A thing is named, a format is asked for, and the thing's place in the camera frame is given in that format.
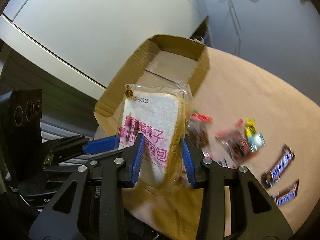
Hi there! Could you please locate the Snickers bar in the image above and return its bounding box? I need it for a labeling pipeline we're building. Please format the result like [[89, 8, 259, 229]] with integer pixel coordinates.
[[261, 144, 295, 189], [271, 179, 299, 206]]

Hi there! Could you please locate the red dark snack packet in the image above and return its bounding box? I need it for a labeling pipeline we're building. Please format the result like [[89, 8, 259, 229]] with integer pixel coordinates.
[[215, 119, 250, 163]]

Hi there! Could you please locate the yellow candy packet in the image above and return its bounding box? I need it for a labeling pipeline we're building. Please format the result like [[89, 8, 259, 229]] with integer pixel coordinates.
[[245, 119, 265, 153]]

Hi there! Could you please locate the red top date snack bag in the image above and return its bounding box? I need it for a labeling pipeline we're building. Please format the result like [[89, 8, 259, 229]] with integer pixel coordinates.
[[187, 110, 213, 148]]

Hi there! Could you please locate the packaged bread slice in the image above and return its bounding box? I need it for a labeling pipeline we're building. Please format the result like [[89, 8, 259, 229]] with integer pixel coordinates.
[[117, 82, 193, 195]]

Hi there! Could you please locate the brown cardboard box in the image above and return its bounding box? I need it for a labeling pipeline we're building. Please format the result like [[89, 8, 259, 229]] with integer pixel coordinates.
[[94, 35, 210, 137]]

